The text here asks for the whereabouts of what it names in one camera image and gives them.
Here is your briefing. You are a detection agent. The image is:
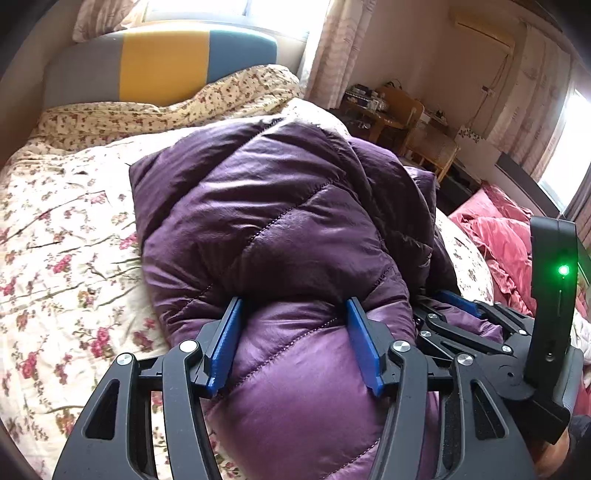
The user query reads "grey yellow blue headboard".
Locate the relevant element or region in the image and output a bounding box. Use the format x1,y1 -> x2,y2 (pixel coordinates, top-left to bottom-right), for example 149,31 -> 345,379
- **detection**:
41,19 -> 280,109

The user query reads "small window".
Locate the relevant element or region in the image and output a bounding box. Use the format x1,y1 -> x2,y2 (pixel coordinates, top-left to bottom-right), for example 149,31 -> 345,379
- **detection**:
538,88 -> 591,215

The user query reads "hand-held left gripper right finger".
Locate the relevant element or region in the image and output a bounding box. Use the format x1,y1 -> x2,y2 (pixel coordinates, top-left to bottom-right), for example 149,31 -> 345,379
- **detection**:
346,298 -> 536,480

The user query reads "wooden chair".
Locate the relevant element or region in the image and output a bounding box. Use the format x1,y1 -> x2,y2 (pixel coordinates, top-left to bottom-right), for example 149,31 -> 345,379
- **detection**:
376,87 -> 460,183

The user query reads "red blanket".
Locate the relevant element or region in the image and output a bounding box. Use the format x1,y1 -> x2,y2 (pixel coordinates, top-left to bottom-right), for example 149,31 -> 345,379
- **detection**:
448,180 -> 591,356

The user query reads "pale patterned curtain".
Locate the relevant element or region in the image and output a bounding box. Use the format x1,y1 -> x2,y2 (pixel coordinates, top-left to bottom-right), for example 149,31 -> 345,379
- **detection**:
489,21 -> 580,183
73,0 -> 151,43
302,0 -> 372,112

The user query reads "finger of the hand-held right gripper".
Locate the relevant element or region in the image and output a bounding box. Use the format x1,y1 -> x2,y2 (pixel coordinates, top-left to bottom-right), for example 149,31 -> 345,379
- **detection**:
412,307 -> 509,369
436,290 -> 534,342

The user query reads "purple quilted down jacket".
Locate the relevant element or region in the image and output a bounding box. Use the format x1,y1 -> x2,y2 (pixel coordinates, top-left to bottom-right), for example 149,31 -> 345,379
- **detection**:
129,124 -> 506,480

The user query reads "black flat panel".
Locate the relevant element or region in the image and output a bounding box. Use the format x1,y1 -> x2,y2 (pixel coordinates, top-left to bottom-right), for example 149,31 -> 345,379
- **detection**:
495,154 -> 544,184

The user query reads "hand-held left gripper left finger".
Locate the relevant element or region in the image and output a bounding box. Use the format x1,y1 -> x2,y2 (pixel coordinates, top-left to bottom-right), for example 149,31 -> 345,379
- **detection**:
53,298 -> 244,480

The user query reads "person's right hand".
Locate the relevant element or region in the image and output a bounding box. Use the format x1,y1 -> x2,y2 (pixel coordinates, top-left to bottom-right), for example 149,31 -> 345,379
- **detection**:
530,431 -> 573,479

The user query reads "cluttered wooden table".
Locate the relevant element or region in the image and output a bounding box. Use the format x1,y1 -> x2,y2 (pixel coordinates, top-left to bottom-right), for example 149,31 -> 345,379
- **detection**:
342,82 -> 419,144

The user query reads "large window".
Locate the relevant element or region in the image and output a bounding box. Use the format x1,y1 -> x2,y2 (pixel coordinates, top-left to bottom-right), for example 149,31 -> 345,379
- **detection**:
141,0 -> 335,35

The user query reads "floral quilt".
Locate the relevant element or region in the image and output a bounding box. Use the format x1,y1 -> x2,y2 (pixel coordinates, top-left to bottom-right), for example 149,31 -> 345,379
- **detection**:
0,65 -> 497,480

